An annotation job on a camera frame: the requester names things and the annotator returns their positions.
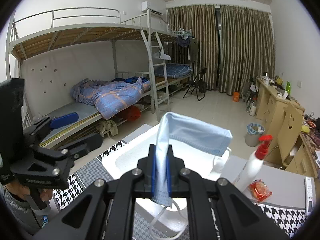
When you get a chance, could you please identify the red snack packet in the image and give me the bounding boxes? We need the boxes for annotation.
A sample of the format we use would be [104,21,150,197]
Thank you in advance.
[248,179,272,203]

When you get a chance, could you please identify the metal bunk bed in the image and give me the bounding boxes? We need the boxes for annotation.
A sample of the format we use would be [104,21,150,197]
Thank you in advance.
[5,7,193,148]

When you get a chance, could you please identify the orange container on floor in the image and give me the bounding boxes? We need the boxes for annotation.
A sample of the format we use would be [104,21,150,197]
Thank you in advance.
[233,92,240,102]

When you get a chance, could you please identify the blue plaid quilt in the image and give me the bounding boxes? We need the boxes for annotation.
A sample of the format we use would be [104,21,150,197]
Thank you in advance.
[71,77,151,120]

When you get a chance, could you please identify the brown curtains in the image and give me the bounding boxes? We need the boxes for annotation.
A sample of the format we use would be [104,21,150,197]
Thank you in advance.
[168,5,275,95]

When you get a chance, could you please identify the wooden chair smiley back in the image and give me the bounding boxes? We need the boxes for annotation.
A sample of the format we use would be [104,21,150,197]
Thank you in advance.
[265,103,303,167]

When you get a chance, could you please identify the black folding chair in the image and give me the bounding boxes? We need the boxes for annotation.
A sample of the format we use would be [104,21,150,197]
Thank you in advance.
[183,68,207,101]

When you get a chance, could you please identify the white pump bottle red cap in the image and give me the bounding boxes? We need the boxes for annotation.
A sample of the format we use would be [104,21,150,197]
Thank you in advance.
[233,134,273,192]

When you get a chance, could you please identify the light blue face mask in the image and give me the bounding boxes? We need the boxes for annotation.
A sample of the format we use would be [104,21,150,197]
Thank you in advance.
[147,112,233,239]

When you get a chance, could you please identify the trash bin with bag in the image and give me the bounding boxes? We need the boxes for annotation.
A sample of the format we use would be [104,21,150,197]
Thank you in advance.
[245,122,265,147]

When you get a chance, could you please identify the blue checked mattress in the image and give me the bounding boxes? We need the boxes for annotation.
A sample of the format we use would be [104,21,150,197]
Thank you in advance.
[155,63,192,79]

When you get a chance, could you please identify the wooden desk with drawers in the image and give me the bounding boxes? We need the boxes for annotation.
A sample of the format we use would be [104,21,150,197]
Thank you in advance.
[255,77,305,139]

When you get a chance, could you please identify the person's left hand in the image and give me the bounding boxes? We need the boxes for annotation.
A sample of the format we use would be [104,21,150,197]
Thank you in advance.
[4,180,53,202]

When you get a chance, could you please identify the white remote control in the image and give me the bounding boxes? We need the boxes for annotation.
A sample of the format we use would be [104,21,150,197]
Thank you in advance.
[304,177,315,217]

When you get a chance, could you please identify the white styrofoam box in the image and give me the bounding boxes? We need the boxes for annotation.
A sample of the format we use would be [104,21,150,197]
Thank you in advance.
[101,122,238,235]

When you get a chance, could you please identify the white air conditioner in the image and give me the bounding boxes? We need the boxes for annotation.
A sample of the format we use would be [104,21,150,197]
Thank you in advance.
[141,1,163,16]

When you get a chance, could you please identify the hanging dark clothes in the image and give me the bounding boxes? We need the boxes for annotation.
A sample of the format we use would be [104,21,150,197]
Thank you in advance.
[176,35,199,63]

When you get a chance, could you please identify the red bag under bed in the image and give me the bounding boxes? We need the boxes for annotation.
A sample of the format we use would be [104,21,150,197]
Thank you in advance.
[119,106,141,121]

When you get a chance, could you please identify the houndstooth table cloth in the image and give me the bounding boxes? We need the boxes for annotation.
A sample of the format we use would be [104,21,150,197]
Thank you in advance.
[54,141,306,239]

